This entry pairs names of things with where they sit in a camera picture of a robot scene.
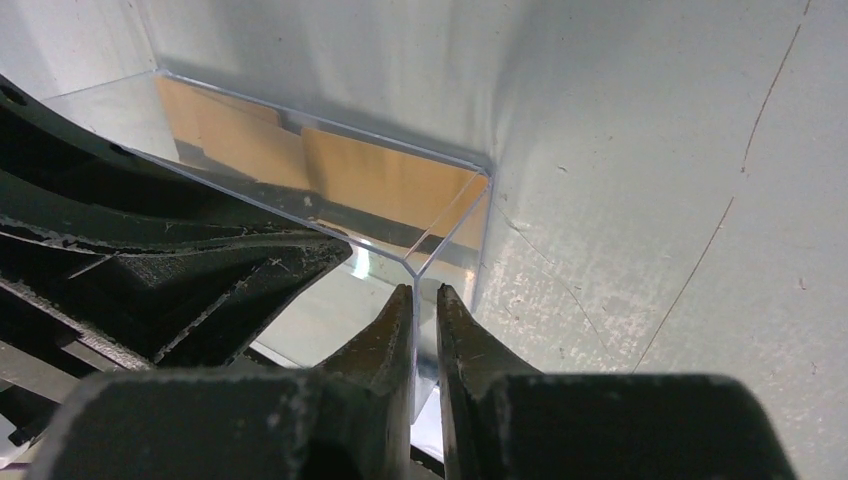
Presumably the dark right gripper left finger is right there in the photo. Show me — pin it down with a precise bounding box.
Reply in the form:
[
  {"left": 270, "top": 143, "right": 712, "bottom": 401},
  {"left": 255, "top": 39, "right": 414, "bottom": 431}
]
[{"left": 27, "top": 285, "right": 415, "bottom": 479}]

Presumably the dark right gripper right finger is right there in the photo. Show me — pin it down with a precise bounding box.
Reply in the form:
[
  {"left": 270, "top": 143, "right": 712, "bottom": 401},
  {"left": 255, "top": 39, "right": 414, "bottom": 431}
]
[{"left": 437, "top": 285, "right": 795, "bottom": 479}]

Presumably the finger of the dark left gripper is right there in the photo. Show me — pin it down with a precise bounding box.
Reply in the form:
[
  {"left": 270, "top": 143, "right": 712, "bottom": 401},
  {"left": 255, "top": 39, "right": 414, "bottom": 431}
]
[
  {"left": 1, "top": 231, "right": 352, "bottom": 370},
  {"left": 1, "top": 78, "right": 312, "bottom": 252}
]

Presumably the clear plastic tray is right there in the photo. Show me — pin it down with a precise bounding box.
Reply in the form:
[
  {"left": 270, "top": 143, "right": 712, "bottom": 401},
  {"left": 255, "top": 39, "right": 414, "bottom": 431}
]
[{"left": 46, "top": 70, "right": 492, "bottom": 412}]

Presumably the gold card with black stripe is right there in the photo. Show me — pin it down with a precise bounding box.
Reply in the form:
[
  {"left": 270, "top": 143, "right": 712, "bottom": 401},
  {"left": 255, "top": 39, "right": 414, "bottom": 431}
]
[{"left": 301, "top": 128, "right": 488, "bottom": 237}]

